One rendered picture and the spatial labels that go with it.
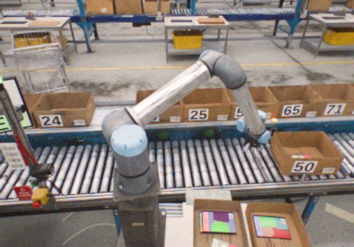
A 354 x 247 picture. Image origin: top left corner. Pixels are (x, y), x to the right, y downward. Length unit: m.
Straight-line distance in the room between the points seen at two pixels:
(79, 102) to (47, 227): 1.17
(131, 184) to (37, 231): 1.70
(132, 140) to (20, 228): 1.96
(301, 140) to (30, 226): 2.47
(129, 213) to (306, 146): 1.55
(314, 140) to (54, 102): 2.22
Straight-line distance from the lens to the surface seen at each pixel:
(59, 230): 2.70
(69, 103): 2.45
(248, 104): 1.41
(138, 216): 1.35
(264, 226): 1.69
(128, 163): 1.10
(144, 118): 1.24
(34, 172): 1.64
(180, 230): 1.62
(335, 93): 2.86
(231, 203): 1.67
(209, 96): 2.35
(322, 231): 2.82
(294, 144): 2.27
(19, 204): 2.00
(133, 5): 6.09
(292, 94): 2.63
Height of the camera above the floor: 2.14
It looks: 34 degrees down
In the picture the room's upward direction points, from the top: 1 degrees clockwise
